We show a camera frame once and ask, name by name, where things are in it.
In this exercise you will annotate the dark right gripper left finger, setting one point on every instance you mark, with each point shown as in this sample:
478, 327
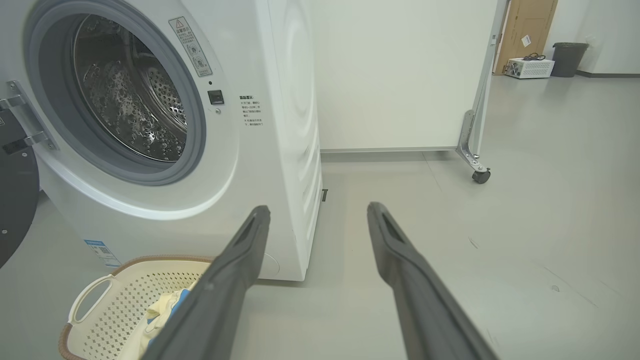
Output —
220, 300

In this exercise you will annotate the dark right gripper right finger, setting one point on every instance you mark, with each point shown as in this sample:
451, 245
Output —
425, 310

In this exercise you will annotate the cream garment wide blue patch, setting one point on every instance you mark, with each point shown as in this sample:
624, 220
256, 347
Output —
157, 310

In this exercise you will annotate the white front-load washing machine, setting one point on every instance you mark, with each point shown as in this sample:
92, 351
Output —
225, 165

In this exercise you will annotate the black door lock socket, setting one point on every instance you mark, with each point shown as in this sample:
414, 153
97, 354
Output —
215, 97

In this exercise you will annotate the stainless steel washing machine drum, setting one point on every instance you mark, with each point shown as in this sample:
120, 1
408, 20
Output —
125, 100

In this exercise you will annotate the metal door hinge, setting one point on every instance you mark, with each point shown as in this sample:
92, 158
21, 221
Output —
30, 115

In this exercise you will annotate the round drain filter cover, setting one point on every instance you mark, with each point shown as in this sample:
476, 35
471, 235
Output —
270, 267

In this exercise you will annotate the cream perforated laundry basket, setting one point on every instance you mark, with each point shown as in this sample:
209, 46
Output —
115, 310

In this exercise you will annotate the blue energy label sticker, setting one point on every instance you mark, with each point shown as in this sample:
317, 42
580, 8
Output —
102, 252

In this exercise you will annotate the black caster wheel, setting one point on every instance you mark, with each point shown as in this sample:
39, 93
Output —
481, 176

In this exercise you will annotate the grey metal stand leg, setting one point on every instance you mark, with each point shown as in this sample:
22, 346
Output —
467, 140

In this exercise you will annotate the white partition panel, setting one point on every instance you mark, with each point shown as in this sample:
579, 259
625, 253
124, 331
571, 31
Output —
400, 75

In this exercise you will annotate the white warning sticker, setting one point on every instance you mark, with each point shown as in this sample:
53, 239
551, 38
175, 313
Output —
192, 47

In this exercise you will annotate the white vented device box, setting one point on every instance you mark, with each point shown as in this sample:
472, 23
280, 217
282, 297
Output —
530, 69

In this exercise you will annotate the dark grey trash bin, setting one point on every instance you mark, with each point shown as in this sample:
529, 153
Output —
570, 60

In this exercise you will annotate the brown cardboard box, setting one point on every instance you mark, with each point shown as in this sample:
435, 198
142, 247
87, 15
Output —
525, 20

